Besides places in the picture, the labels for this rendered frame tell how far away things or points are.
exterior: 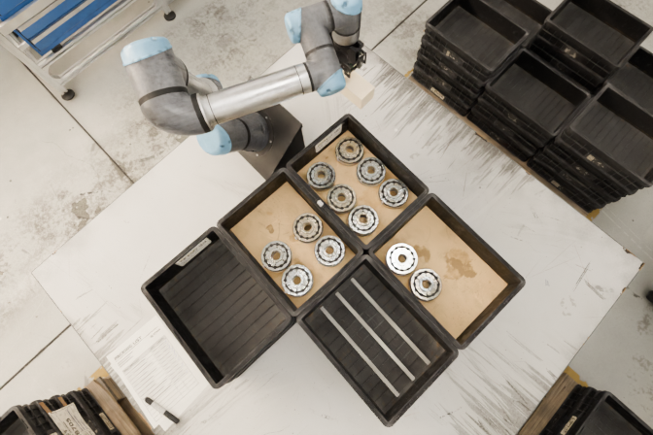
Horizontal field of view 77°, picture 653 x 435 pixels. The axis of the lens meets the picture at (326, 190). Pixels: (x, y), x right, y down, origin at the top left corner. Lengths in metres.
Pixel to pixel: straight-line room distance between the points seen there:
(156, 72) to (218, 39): 1.93
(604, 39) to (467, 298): 1.58
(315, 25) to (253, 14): 1.98
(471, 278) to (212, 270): 0.87
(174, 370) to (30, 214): 1.58
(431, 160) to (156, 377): 1.28
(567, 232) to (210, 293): 1.30
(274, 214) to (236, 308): 0.34
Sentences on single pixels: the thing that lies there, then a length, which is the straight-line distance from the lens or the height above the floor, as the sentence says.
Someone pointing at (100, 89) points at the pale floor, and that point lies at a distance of 3.02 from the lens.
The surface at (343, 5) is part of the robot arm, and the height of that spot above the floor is 1.43.
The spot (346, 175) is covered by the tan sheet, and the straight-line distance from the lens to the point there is 1.47.
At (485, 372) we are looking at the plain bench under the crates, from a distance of 1.60.
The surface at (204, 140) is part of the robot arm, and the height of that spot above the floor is 0.99.
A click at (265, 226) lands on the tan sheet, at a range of 1.44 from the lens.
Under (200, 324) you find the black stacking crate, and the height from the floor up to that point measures 0.83.
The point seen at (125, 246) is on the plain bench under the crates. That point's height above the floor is 0.70.
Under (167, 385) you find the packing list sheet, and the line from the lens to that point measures 1.64.
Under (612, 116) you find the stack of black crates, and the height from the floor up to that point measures 0.49.
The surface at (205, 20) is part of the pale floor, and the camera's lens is 3.06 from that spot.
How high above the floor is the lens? 2.21
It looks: 72 degrees down
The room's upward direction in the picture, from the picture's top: 6 degrees counter-clockwise
